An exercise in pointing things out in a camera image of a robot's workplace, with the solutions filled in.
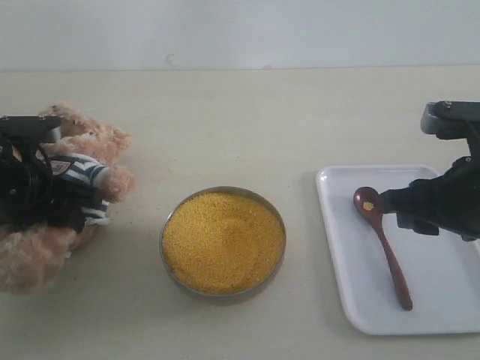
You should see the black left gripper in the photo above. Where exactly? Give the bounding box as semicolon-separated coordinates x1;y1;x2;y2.
1;134;102;233

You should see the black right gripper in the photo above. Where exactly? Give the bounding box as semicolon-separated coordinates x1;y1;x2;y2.
379;139;479;242

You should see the dark red wooden spoon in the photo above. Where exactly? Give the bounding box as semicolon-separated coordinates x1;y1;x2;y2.
352;187;413;311

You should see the tan teddy bear striped sweater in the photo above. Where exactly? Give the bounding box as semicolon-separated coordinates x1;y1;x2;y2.
1;103;135;294

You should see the white rectangular plastic tray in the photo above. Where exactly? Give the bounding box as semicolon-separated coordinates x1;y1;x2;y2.
316;164;479;335

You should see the yellow millet grain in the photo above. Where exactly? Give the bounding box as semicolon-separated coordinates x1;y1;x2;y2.
161;190;285;293

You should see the metal bowl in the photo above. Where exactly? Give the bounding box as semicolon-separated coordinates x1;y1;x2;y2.
158;184;287;299

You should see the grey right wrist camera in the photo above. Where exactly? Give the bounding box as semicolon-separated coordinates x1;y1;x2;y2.
420;100;479;140

